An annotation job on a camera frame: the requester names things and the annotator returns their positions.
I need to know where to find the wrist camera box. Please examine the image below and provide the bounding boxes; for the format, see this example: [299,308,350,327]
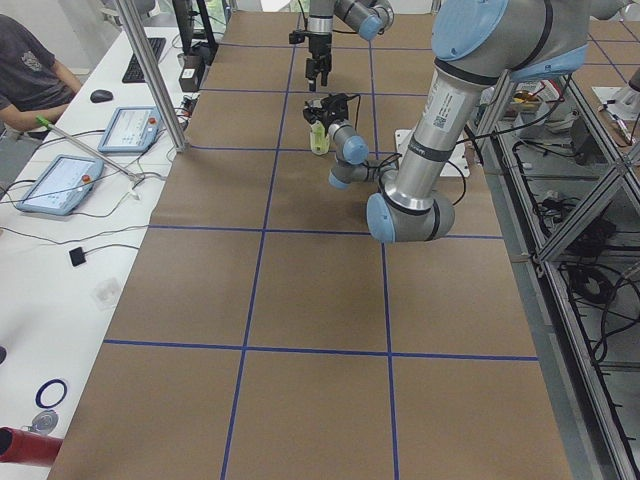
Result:
[323,93,351,115]

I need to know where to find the teach pendant tablet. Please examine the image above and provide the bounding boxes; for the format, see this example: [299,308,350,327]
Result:
[98,106,163,155]
[16,155,104,216]

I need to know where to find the black keyboard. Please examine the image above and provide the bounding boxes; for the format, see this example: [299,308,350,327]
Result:
[121,37,167,84]

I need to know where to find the near teach pendant tablet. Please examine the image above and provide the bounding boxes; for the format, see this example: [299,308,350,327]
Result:
[16,155,104,216]

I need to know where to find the small black square pad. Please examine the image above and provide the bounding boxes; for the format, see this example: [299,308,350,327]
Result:
[69,247,86,267]

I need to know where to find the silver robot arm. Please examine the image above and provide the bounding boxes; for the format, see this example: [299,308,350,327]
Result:
[303,0,395,92]
[303,0,627,243]

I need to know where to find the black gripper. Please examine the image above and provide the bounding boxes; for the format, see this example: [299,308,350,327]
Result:
[303,98,349,135]
[305,33,332,91]

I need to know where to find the black computer monitor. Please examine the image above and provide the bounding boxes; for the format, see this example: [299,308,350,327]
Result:
[172,0,213,55]

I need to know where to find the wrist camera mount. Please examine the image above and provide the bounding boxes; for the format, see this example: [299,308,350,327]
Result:
[289,30,307,45]

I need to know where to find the clear tennis ball tube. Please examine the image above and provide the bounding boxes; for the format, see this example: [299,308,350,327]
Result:
[309,127,330,156]

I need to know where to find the blue tape ring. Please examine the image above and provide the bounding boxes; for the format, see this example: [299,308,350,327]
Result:
[35,379,69,409]

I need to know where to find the red cardboard tube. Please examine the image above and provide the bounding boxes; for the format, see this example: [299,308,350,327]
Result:
[1,427,63,467]

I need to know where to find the seated person grey shirt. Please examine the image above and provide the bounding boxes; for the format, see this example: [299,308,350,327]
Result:
[1,15,82,140]

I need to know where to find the aluminium frame post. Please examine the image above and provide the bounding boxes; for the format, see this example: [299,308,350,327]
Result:
[114,0,187,153]

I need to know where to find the black box with label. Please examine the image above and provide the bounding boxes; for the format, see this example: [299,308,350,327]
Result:
[179,55,205,93]

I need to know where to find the black computer mouse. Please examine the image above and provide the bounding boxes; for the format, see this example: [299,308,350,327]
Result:
[90,89,114,104]

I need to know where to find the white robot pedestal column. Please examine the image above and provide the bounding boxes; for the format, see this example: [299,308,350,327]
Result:
[394,128,471,179]

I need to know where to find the metal rod green handle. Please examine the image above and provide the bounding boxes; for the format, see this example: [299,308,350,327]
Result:
[36,115,142,181]

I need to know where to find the far teach pendant tablet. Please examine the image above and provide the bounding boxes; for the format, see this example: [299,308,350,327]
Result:
[98,106,163,155]

